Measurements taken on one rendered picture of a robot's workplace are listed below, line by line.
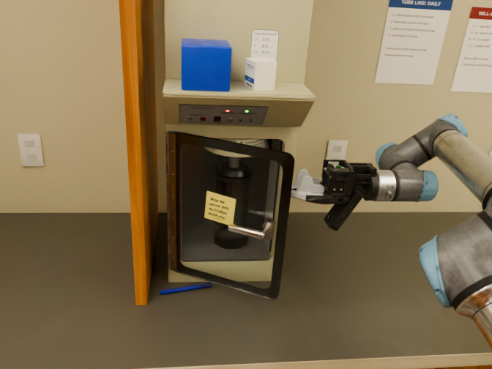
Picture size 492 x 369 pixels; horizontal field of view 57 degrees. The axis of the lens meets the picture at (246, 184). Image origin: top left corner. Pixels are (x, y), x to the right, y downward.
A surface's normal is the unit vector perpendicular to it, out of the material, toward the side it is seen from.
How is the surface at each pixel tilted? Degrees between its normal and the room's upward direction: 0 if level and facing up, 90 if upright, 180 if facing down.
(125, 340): 0
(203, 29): 90
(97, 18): 90
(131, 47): 90
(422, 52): 90
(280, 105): 135
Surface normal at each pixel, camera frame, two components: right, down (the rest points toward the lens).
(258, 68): 0.41, 0.42
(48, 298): 0.06, -0.90
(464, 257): -0.47, -0.43
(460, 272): -0.74, -0.23
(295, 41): 0.11, 0.44
